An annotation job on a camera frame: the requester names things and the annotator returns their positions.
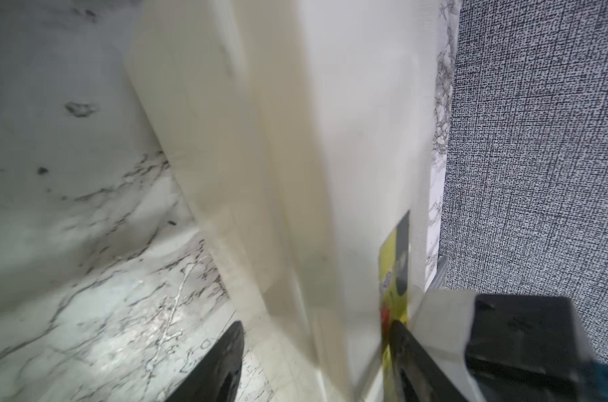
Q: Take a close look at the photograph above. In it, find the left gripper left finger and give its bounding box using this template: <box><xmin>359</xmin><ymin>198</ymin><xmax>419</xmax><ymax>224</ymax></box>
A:
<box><xmin>166</xmin><ymin>321</ymin><xmax>245</xmax><ymax>402</ymax></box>

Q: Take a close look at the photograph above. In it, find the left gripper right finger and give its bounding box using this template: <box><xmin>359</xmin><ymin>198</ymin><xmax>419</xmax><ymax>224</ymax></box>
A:
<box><xmin>389</xmin><ymin>320</ymin><xmax>466</xmax><ymax>402</ymax></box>

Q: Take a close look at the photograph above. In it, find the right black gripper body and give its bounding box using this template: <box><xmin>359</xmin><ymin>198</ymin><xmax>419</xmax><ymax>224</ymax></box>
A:
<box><xmin>410</xmin><ymin>290</ymin><xmax>608</xmax><ymax>401</ymax></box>

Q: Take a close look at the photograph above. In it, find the white wrap dispenser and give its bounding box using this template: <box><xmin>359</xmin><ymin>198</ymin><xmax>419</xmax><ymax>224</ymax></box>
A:
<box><xmin>126</xmin><ymin>1</ymin><xmax>439</xmax><ymax>401</ymax></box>

